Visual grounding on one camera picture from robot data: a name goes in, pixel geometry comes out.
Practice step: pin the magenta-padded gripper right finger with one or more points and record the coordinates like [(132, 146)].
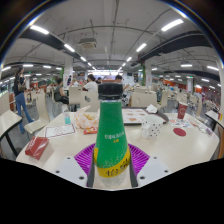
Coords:
[(153, 170)]

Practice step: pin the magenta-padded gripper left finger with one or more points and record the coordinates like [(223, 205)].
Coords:
[(71, 170)]

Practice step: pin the green drink bottle black cap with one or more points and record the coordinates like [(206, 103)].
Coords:
[(111, 133)]

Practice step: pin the white paper flyer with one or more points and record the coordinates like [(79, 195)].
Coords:
[(60, 130)]

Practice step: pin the red tissue packet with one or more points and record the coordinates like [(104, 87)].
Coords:
[(36, 147)]

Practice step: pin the red sauce packet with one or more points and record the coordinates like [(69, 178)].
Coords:
[(90, 130)]

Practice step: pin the flat round red coaster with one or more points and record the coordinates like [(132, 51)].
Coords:
[(179, 132)]

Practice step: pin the small teal bottle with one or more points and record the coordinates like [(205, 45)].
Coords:
[(67, 118)]

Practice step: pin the colourful sticker sheet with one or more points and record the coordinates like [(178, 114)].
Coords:
[(180, 122)]

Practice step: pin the dark food tray paper liner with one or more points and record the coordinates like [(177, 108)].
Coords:
[(135, 117)]

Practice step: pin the white paper napkin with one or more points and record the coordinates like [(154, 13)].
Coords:
[(151, 108)]

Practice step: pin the red paper cup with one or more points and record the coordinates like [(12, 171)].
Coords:
[(182, 111)]

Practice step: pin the group of beige chairs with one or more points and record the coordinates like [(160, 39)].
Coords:
[(166, 96)]

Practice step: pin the person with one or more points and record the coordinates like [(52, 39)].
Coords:
[(20, 96), (98, 80), (90, 86), (126, 86), (60, 91)]

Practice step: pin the white neighbouring table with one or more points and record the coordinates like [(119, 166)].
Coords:
[(215, 116), (8, 121)]

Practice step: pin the ceiling air conditioner unit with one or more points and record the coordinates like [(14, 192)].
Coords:
[(87, 43)]

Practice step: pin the group of ceiling lights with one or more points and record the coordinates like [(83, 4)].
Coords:
[(172, 24)]

